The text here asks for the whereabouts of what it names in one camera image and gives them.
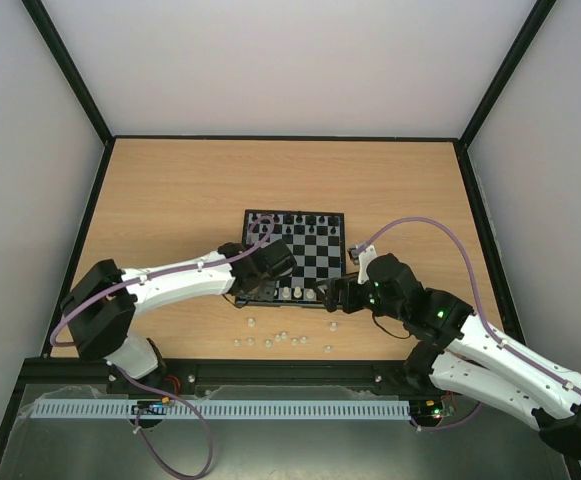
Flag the black front frame rail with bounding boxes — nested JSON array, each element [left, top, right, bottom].
[[16, 357, 446, 400]]

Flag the white slotted cable duct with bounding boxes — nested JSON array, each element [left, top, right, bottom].
[[30, 399, 411, 421]]

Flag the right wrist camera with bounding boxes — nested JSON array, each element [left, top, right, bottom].
[[348, 243, 377, 284]]

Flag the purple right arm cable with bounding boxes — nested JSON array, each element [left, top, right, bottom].
[[354, 216, 581, 442]]

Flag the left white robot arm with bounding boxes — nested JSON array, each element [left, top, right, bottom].
[[51, 240, 296, 387]]

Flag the black silver chess board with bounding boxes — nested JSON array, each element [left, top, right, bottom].
[[234, 209, 346, 308]]

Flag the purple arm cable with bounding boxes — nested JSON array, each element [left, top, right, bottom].
[[49, 215, 277, 476], [354, 216, 581, 442]]

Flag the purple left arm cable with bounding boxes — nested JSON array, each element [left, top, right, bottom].
[[49, 215, 277, 476]]

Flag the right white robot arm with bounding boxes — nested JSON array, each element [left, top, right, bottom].
[[314, 254, 581, 460]]

